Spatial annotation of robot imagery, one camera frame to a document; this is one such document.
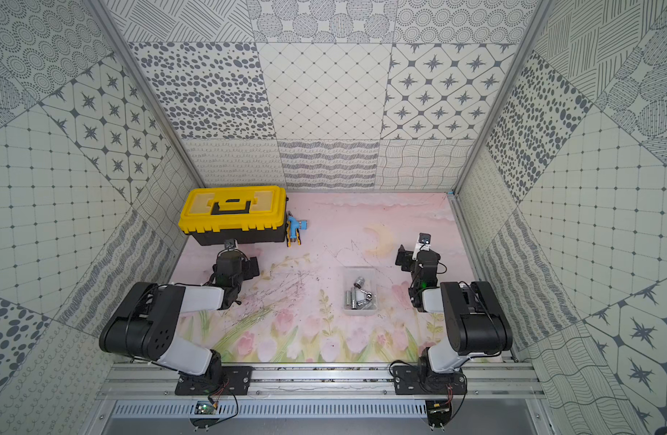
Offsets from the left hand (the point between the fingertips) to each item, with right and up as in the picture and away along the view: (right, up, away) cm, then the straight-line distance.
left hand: (238, 258), depth 95 cm
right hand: (+64, +3, 0) cm, 64 cm away
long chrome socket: (+39, -13, -7) cm, 42 cm away
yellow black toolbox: (+5, +16, -3) cm, 17 cm away
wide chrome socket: (+43, -8, -4) cm, 44 cm away
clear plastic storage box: (+43, -12, -5) cm, 45 cm away
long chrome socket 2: (+41, -13, -7) cm, 44 cm away
